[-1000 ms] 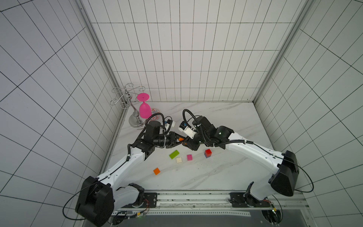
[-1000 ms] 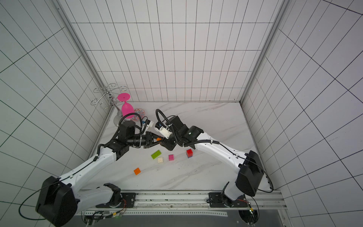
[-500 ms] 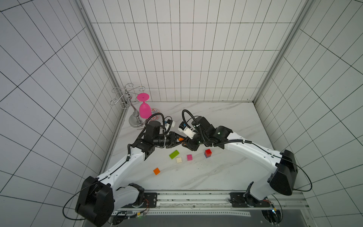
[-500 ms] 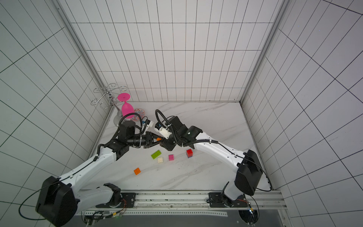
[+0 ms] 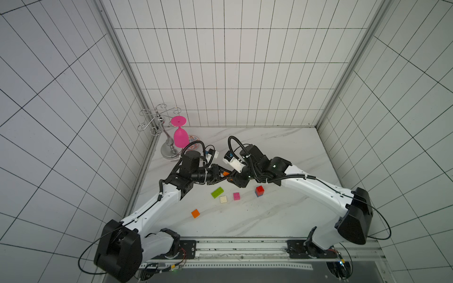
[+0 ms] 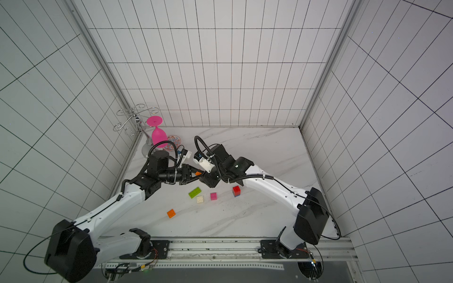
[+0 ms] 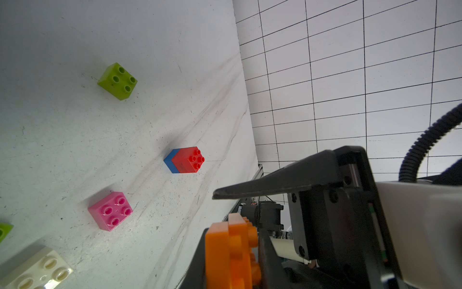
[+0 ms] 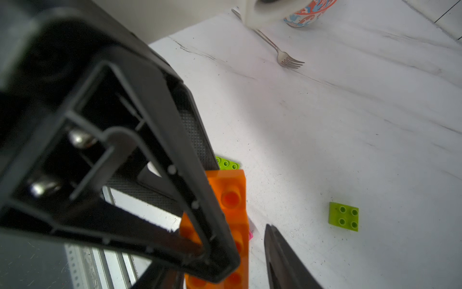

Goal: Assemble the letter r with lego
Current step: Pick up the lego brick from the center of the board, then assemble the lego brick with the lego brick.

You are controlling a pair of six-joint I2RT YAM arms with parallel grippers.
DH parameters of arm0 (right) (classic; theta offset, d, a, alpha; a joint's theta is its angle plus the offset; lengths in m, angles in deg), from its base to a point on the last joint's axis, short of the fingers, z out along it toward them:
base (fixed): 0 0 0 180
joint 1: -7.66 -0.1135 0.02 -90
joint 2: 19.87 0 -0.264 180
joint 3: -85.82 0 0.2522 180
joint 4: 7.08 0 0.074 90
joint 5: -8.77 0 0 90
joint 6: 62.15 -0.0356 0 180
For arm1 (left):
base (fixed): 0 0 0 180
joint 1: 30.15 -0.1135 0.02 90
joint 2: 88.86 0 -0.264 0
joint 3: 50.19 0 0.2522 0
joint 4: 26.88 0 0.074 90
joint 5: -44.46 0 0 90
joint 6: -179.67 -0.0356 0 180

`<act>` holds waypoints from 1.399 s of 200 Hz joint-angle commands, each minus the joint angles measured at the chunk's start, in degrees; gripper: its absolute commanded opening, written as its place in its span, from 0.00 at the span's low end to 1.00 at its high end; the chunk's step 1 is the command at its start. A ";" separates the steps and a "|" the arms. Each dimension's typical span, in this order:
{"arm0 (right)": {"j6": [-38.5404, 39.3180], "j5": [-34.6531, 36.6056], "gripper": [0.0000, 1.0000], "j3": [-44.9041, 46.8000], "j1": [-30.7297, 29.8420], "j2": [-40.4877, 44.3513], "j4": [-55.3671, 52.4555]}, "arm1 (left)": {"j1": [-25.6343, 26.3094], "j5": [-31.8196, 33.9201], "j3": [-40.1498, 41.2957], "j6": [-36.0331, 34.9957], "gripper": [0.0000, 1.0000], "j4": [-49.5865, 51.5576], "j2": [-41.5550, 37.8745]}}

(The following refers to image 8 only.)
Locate orange lego brick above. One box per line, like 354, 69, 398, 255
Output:
167, 160, 249, 289

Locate patterned small bowl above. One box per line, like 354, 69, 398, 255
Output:
283, 0, 338, 28

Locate long green lego brick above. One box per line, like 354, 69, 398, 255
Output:
215, 156, 240, 171

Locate aluminium mounting rail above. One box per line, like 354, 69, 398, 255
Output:
64, 187, 180, 289

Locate silver fork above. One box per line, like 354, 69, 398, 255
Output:
252, 29, 304, 69

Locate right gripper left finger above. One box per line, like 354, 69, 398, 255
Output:
1, 1, 241, 284

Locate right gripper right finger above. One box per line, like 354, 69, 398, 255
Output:
264, 224, 322, 289

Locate small green lego brick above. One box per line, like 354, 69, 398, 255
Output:
328, 202, 359, 232

